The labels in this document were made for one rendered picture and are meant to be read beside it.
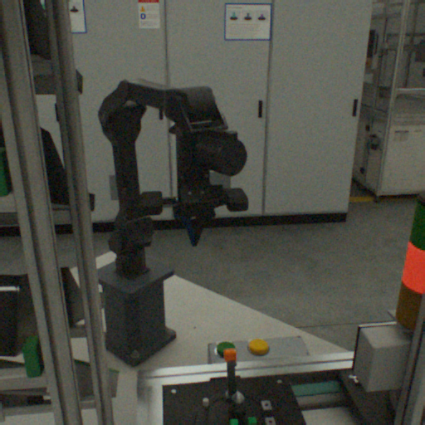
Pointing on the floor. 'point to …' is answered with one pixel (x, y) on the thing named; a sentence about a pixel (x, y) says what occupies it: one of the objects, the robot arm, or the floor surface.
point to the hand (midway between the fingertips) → (193, 228)
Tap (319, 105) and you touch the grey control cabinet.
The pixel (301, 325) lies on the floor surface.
